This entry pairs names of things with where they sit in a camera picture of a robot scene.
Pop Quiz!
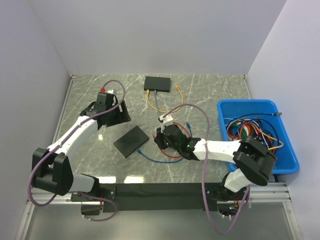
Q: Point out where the blue plastic bin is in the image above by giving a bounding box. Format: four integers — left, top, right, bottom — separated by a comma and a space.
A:
217, 99, 300, 175

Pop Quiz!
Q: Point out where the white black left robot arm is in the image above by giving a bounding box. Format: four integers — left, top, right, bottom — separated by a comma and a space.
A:
30, 91, 131, 201

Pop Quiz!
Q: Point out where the aluminium frame rail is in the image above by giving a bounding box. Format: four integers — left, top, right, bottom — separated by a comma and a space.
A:
31, 182, 291, 205

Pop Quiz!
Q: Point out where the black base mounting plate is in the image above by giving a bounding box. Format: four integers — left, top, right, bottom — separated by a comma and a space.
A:
70, 182, 246, 211

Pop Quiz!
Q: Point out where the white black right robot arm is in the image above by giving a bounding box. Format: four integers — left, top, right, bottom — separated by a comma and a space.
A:
154, 124, 277, 200

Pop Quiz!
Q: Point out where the green cable coil in bin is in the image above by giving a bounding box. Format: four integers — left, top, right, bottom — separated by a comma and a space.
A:
229, 124, 251, 146

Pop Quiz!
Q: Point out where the yellow ethernet cable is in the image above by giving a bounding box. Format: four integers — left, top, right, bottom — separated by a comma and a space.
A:
146, 84, 185, 114

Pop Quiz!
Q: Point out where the orange cable in bin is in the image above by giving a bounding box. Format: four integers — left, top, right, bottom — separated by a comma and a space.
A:
238, 122, 285, 152

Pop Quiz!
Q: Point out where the white cable in bin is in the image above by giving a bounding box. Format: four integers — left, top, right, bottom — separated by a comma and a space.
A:
222, 117, 263, 141

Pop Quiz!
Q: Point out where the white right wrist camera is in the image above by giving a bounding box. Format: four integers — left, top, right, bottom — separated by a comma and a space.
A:
158, 114, 174, 133

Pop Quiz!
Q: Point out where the red ethernet cable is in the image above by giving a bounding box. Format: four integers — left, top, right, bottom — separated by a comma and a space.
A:
158, 121, 193, 159

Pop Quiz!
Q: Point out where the black cable in bin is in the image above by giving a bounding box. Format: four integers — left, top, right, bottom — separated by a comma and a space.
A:
226, 111, 283, 141

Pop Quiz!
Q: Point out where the blue ethernet cable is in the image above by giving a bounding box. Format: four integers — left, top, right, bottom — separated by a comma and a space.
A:
136, 122, 193, 164

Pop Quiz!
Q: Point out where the black network switch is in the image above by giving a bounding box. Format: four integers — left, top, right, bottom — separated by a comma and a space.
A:
143, 76, 171, 93
113, 125, 150, 158

